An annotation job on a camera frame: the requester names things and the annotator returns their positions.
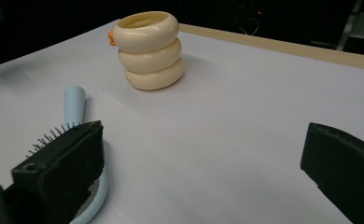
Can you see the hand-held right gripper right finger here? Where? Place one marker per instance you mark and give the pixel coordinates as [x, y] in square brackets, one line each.
[348, 168]

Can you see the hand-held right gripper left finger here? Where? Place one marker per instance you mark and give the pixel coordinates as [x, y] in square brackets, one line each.
[65, 165]

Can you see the light blue hairbrush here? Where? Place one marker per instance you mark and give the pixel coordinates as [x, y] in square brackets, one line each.
[74, 102]

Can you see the cream ringed duck cup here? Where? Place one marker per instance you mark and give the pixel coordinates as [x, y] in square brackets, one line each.
[149, 59]

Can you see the white table cover sheet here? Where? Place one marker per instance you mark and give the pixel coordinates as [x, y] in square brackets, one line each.
[220, 130]

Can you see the grey metal stand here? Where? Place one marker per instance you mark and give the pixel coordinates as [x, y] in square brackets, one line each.
[362, 26]

